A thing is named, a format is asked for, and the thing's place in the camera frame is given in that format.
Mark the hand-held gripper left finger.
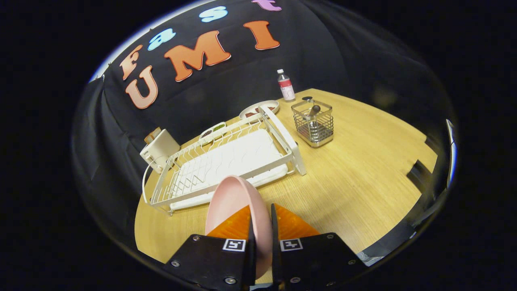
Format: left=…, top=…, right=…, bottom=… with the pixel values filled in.
left=163, top=205, right=256, bottom=291

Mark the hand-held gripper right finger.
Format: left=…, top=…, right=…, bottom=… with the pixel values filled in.
left=270, top=203, right=369, bottom=291

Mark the pink plate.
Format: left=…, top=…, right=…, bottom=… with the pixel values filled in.
left=205, top=175, right=273, bottom=280

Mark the white wire dish rack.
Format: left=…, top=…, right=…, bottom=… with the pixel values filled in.
left=141, top=106, right=307, bottom=217

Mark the metal wire basket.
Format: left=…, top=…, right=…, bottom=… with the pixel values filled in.
left=291, top=99, right=334, bottom=148

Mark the dark-handled spoon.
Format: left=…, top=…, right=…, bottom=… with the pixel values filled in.
left=308, top=104, right=322, bottom=136

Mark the small white sauce dish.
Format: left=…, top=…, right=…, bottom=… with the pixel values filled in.
left=199, top=122, right=227, bottom=140

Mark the white plate with meat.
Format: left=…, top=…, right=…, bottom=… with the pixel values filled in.
left=239, top=100, right=280, bottom=122

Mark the white drain tray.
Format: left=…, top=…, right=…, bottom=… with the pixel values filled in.
left=170, top=129, right=289, bottom=211

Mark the white toaster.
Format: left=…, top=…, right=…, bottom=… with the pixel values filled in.
left=139, top=129, right=181, bottom=174

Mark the clear bottle with red label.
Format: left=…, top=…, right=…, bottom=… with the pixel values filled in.
left=277, top=69, right=296, bottom=101

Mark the black backdrop cloth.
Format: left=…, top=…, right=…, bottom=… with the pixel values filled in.
left=72, top=0, right=459, bottom=247

